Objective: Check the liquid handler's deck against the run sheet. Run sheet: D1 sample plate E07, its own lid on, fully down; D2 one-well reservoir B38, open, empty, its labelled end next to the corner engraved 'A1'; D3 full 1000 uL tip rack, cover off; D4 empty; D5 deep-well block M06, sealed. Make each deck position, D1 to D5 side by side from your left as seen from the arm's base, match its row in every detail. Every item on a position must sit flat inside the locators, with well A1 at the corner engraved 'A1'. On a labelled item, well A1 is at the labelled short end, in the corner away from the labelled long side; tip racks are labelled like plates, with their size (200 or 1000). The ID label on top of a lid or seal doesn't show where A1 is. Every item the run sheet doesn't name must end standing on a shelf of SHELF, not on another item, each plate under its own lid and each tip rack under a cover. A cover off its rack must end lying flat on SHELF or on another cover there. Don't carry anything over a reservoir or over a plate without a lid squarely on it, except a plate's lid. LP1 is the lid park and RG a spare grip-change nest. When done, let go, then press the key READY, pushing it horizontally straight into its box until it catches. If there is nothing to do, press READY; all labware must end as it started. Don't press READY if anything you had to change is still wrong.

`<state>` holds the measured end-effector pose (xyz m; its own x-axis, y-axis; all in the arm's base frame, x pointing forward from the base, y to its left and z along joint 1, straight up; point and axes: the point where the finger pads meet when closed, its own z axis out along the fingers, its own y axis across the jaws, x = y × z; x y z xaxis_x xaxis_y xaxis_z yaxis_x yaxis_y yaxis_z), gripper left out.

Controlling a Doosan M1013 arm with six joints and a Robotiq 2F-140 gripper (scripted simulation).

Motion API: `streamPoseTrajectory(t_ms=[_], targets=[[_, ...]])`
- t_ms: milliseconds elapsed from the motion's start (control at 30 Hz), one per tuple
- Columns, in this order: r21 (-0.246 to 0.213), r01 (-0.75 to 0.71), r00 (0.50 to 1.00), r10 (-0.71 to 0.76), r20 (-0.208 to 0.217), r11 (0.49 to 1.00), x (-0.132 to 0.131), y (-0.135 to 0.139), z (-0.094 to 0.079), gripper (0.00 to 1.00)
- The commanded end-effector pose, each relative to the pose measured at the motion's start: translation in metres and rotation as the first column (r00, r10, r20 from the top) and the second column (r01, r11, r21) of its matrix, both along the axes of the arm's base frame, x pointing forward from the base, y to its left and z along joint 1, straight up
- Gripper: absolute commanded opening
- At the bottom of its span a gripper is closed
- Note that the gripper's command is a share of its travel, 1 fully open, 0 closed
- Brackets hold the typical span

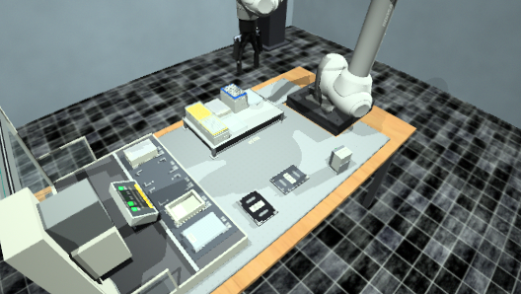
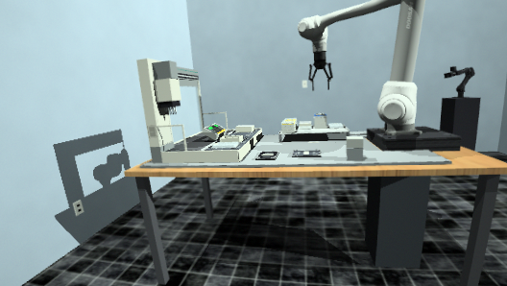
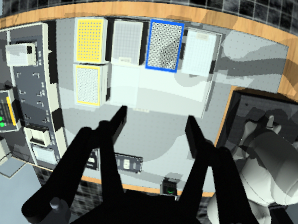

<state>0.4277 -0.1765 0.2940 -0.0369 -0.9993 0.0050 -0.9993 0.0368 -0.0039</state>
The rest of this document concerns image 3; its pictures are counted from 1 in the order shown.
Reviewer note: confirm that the white ready key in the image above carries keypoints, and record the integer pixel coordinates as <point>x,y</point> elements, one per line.
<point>168,186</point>

